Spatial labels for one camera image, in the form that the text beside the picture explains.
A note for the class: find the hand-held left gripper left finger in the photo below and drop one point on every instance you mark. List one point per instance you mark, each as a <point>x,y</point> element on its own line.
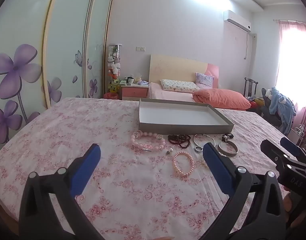
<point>86,165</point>

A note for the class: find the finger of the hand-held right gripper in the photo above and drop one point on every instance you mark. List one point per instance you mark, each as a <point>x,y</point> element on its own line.
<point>270,150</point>
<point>290,146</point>

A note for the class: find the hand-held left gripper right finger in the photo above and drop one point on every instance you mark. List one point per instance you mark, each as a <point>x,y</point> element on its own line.
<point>216,165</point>

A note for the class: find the wide silver cuff bangle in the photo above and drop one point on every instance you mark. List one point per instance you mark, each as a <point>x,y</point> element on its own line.
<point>233,153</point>

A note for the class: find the grey cardboard tray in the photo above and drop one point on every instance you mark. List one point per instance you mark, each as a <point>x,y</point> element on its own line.
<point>173,115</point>

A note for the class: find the black office chair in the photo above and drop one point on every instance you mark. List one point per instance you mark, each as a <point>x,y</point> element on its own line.
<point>270,116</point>

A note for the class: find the thin silver bangle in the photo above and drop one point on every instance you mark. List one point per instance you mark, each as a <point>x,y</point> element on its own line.
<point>194,139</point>

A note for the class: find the blue plush robe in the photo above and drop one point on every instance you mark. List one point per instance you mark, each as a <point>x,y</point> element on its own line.
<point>284,107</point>

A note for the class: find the pink floral tablecloth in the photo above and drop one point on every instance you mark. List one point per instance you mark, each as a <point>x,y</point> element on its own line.
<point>67,130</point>

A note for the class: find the yellow plush toy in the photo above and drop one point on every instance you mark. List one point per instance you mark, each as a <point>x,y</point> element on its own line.
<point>257,102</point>

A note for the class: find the coral folded quilt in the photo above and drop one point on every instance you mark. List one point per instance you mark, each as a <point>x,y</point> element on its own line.
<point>223,98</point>

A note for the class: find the dark wooden chair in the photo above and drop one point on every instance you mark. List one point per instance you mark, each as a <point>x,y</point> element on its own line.
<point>250,85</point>

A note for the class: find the red lined trash bin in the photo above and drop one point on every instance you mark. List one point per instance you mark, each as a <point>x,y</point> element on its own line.
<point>110,95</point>

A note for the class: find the pink curtain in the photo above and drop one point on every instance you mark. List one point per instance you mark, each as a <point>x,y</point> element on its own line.
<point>295,67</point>

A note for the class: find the pink bed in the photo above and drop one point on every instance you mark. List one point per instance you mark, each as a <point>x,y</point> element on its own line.
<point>173,93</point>

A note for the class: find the purple pillow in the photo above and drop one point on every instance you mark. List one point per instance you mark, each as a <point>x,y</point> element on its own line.
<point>204,80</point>

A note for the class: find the pink and cream nightstand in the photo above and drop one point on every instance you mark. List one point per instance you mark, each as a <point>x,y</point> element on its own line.
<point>134,92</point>

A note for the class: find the white patterned pillow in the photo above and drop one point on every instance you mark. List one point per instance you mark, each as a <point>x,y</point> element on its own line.
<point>178,85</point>

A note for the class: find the white mug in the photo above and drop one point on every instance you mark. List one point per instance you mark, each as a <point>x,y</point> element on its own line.
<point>131,81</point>

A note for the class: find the clear tube of plush toys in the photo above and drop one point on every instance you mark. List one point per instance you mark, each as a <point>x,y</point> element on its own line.
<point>114,65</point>

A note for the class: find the cream and pink headboard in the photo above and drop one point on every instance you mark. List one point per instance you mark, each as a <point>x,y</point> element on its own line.
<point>173,67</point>

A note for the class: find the flower print sliding wardrobe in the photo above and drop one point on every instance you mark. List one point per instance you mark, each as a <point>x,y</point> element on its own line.
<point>67,42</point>

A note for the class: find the white air conditioner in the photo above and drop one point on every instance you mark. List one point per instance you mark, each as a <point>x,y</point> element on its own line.
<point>236,21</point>

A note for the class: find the white wall socket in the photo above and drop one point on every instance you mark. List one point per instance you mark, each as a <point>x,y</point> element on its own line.
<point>140,48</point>

